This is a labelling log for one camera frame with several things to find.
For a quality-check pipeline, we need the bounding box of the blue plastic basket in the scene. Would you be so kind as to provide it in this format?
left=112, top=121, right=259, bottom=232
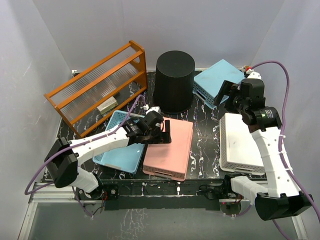
left=192, top=59, right=245, bottom=110

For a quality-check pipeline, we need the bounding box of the pink plastic basket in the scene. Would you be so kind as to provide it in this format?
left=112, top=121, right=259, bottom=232
left=142, top=117, right=193, bottom=182

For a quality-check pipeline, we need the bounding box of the blue tray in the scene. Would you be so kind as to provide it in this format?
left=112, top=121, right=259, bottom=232
left=92, top=110, right=145, bottom=174

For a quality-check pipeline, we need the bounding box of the large black plastic bin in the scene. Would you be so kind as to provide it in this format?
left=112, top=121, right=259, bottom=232
left=153, top=50, right=195, bottom=114

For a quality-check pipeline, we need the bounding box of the white perforated plastic basket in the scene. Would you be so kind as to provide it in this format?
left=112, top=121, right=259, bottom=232
left=219, top=113, right=265, bottom=176

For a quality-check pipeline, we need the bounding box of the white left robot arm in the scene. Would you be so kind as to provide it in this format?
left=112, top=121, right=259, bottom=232
left=45, top=110, right=172, bottom=200

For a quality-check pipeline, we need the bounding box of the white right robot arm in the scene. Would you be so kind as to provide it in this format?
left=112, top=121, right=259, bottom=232
left=214, top=77, right=313, bottom=221

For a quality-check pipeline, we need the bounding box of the small beige box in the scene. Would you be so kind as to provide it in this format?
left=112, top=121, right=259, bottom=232
left=97, top=96, right=118, bottom=115

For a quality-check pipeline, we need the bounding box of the orange wooden rack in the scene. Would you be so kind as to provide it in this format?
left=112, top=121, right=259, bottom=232
left=44, top=40, right=148, bottom=138

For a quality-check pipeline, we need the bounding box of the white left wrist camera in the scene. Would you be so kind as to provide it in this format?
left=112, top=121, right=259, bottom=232
left=145, top=106, right=161, bottom=117

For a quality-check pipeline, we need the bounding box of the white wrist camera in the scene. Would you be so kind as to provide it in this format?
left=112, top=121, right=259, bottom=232
left=245, top=67, right=262, bottom=80
left=145, top=106, right=161, bottom=117

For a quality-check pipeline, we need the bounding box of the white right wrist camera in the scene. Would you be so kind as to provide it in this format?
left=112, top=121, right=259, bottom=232
left=245, top=67, right=262, bottom=80

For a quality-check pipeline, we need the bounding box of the aluminium front frame rail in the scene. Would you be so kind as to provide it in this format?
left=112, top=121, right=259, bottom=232
left=19, top=182, right=308, bottom=240

